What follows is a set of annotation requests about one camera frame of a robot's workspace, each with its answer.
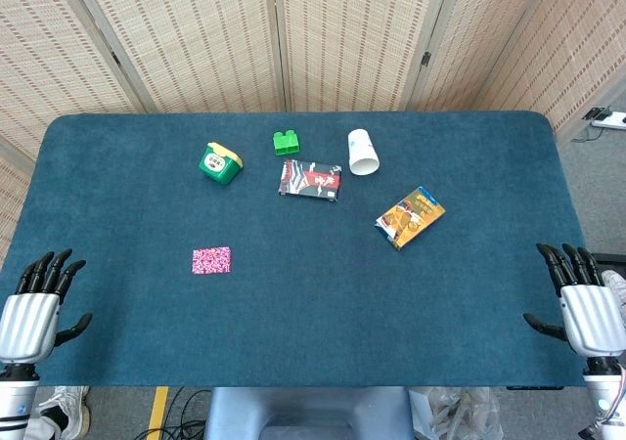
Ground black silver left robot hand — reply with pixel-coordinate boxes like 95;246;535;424
0;248;94;366

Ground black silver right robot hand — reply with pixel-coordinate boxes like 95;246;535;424
522;242;626;358

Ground pink patterned sponge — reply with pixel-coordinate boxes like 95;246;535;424
192;246;232;276

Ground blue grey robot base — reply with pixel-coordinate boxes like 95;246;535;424
203;386;415;440

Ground white sneaker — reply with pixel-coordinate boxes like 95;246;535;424
37;385;92;440

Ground yellow floor tape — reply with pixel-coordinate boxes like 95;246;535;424
146;386;170;440

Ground clear plastic bag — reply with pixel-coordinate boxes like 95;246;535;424
408;386;505;440

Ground white power strip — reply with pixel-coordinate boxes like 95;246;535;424
590;110;626;132

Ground orange blue snack box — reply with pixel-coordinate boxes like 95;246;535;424
375;186;447;251

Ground green yellow toy container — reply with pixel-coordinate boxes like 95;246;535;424
198;141;245;187

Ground blue felt table cover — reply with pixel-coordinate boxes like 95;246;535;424
0;110;615;388

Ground white paper cup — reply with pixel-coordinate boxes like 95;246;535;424
347;128;381;176

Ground black red flat box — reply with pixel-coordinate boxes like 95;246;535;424
278;158;343;202

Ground green building block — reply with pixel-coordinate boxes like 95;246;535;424
272;129;302;157

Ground woven bamboo folding screen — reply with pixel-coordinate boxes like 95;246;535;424
0;0;626;270

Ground black floor cables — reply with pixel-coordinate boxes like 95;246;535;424
134;386;211;440

